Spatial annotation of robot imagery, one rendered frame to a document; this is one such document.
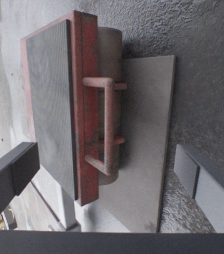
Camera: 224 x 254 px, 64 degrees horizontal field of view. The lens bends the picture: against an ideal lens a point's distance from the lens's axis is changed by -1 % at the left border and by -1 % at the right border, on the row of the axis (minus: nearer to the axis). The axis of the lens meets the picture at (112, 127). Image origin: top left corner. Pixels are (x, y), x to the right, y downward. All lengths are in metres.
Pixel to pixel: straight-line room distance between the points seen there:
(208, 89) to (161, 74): 0.07
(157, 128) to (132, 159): 0.10
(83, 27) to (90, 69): 0.05
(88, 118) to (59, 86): 0.07
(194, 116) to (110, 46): 0.17
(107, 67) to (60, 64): 0.08
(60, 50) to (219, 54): 0.21
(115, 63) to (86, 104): 0.10
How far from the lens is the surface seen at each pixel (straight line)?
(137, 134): 0.35
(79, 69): 0.27
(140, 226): 0.45
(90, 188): 0.33
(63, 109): 0.29
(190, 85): 0.29
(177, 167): 0.17
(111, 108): 0.22
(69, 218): 0.66
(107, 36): 0.32
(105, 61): 0.32
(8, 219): 2.92
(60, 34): 0.29
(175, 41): 0.31
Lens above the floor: 0.26
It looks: 38 degrees down
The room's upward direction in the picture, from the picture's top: 102 degrees counter-clockwise
